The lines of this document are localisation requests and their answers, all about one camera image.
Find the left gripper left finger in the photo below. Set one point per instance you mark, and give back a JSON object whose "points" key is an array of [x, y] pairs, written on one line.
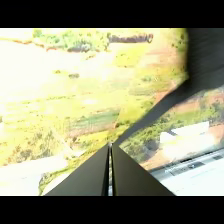
{"points": [[90, 178]]}

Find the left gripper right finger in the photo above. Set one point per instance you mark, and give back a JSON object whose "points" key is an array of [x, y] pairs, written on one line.
{"points": [[133, 178]]}

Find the black garment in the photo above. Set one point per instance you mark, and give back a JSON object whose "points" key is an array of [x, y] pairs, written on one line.
{"points": [[205, 56]]}

